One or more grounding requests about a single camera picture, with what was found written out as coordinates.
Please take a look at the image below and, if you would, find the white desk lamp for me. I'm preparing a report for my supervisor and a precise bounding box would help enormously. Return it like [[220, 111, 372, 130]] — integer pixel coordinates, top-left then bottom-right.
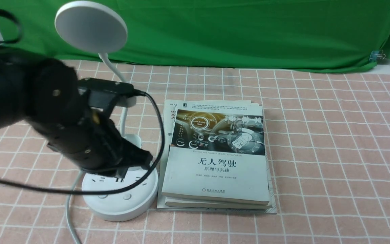
[[55, 0, 158, 221]]

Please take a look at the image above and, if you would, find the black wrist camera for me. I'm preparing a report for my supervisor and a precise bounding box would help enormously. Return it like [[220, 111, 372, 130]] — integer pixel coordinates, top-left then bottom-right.
[[78, 78, 137, 118]]

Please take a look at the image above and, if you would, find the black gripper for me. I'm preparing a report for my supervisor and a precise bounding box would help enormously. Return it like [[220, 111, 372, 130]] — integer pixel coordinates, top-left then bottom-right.
[[29, 99, 153, 179]]

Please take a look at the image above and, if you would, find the blue binder clip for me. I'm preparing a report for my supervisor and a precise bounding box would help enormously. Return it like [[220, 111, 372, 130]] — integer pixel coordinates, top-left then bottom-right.
[[368, 50, 386, 62]]

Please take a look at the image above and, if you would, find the white lamp power cord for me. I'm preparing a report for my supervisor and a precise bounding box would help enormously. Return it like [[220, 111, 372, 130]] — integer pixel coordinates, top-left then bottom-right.
[[66, 169, 84, 244]]

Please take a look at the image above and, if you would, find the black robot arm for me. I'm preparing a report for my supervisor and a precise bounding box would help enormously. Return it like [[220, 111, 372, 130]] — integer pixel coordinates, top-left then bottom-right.
[[0, 47, 153, 177]]

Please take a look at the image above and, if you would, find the top white car-cover book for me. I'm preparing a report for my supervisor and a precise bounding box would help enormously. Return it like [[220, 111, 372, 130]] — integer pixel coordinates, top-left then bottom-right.
[[161, 104, 270, 205]]

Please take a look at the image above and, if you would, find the green backdrop cloth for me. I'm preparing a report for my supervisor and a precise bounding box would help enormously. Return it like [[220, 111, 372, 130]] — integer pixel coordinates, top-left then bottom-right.
[[0, 0, 390, 74]]

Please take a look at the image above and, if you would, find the pink checkered tablecloth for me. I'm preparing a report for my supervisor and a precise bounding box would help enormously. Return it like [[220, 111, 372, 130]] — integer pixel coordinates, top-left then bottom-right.
[[0, 64, 390, 244]]

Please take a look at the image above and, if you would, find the bottom white book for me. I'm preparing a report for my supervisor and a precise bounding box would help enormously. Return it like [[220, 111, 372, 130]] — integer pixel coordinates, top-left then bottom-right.
[[156, 99, 277, 215]]

